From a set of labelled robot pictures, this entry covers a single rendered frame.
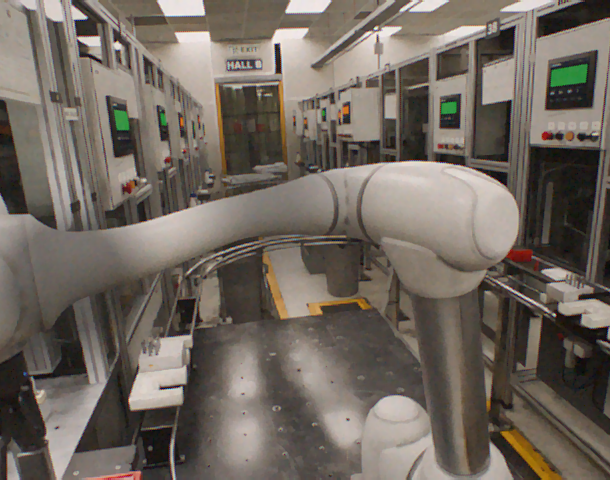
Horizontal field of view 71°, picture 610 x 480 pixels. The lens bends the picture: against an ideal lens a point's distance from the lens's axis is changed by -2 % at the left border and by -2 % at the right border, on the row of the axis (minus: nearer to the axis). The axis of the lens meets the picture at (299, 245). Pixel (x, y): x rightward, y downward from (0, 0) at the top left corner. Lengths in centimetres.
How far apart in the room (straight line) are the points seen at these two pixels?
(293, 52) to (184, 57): 213
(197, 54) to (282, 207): 876
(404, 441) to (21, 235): 84
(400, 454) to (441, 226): 59
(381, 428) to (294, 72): 870
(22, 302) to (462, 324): 55
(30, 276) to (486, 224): 47
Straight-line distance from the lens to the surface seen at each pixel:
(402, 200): 60
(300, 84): 939
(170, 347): 145
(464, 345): 71
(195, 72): 931
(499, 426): 261
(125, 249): 43
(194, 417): 155
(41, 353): 146
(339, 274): 405
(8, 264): 38
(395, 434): 102
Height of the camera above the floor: 156
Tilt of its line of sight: 15 degrees down
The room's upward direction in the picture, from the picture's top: 3 degrees counter-clockwise
